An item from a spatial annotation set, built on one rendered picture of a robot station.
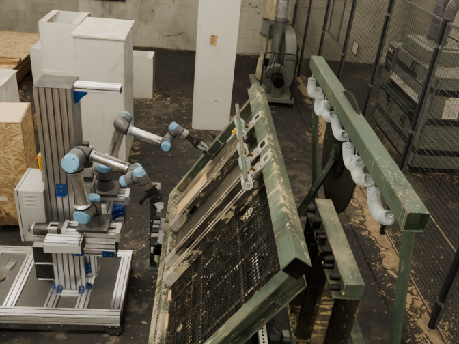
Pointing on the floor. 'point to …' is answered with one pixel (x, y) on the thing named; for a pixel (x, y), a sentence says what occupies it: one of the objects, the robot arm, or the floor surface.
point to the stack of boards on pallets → (25, 72)
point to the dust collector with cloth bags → (276, 56)
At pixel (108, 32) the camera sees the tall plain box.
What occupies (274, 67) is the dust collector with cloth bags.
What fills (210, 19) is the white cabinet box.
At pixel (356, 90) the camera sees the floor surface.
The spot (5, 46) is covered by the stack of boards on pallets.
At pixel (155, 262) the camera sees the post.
